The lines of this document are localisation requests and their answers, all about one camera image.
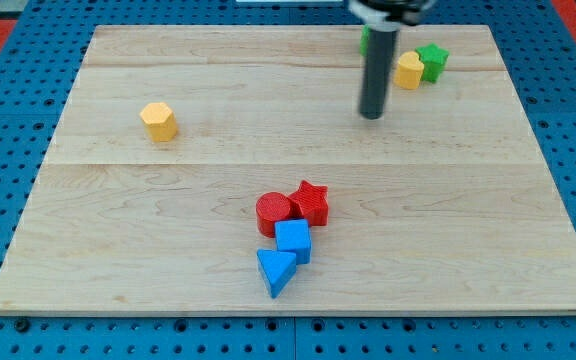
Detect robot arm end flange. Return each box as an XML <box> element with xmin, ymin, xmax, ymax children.
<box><xmin>348</xmin><ymin>0</ymin><xmax>437</xmax><ymax>32</ymax></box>

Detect yellow heart block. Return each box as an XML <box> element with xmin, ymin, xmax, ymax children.
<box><xmin>393</xmin><ymin>51</ymin><xmax>425</xmax><ymax>90</ymax></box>

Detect red star block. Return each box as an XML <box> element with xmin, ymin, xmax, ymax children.
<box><xmin>288</xmin><ymin>180</ymin><xmax>329</xmax><ymax>227</ymax></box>

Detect red cylinder block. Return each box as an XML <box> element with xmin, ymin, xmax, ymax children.
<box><xmin>255</xmin><ymin>192</ymin><xmax>292</xmax><ymax>238</ymax></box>

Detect blue cube block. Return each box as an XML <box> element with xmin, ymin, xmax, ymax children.
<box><xmin>275</xmin><ymin>219</ymin><xmax>312</xmax><ymax>265</ymax></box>

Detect blue triangle block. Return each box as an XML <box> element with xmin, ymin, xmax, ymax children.
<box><xmin>257</xmin><ymin>249</ymin><xmax>297</xmax><ymax>298</ymax></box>

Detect yellow hexagon block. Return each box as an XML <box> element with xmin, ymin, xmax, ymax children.
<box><xmin>140</xmin><ymin>102</ymin><xmax>178</xmax><ymax>142</ymax></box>

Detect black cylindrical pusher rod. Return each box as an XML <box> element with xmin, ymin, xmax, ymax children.
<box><xmin>358</xmin><ymin>29</ymin><xmax>398</xmax><ymax>120</ymax></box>

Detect wooden board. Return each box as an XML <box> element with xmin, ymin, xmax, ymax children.
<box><xmin>0</xmin><ymin>25</ymin><xmax>576</xmax><ymax>317</ymax></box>

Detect green block behind rod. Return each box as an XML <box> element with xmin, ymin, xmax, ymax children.
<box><xmin>359</xmin><ymin>25</ymin><xmax>370</xmax><ymax>57</ymax></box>

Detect green star block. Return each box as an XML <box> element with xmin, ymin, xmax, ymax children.
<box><xmin>415</xmin><ymin>43</ymin><xmax>450</xmax><ymax>83</ymax></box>

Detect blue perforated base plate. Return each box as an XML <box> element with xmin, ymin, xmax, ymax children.
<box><xmin>0</xmin><ymin>1</ymin><xmax>576</xmax><ymax>359</ymax></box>

